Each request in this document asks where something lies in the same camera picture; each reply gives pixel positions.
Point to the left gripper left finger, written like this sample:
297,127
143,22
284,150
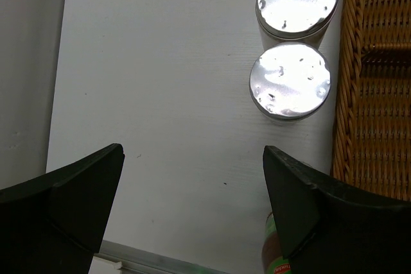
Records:
55,223

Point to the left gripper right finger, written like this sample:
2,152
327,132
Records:
327,226

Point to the green label sauce bottle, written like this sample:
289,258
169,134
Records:
271,254

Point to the silver lid shaker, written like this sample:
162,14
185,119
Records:
305,21
289,82

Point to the wicker divided basket tray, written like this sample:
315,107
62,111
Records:
371,136

